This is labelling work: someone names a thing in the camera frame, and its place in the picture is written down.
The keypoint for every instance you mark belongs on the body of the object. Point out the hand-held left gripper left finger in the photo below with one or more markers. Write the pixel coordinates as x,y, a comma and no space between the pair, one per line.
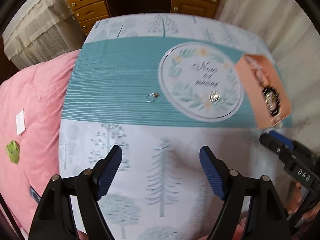
110,172

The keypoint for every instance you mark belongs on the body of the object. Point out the pink fleece blanket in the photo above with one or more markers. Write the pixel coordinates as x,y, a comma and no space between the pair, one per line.
241,227

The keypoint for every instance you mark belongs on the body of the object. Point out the pink paper box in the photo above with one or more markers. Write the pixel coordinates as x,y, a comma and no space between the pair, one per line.
250,100

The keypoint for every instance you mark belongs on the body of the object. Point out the green wrapper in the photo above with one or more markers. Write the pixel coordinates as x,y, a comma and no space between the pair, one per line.
13,152

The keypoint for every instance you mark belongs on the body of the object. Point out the tree printed tablecloth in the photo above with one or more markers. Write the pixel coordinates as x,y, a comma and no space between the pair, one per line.
120,80

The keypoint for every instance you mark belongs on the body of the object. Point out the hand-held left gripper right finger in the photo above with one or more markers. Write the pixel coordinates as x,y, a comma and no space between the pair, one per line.
212,175

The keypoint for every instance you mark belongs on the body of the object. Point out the white lace furniture cover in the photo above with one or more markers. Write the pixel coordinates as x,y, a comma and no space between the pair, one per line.
37,30

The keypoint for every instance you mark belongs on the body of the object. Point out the white paper slip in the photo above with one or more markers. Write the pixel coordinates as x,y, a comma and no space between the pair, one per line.
20,122

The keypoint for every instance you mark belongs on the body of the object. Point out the small blue packet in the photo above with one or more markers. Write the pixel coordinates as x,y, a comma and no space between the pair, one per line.
35,195

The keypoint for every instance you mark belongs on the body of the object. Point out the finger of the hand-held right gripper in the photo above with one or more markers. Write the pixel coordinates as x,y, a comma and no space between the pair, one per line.
271,145
283,140

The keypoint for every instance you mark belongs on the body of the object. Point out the white leaf printed curtain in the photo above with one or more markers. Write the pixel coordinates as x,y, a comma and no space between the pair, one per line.
280,17

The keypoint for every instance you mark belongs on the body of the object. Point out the pink quilt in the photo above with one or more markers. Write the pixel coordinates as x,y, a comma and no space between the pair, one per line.
32,92

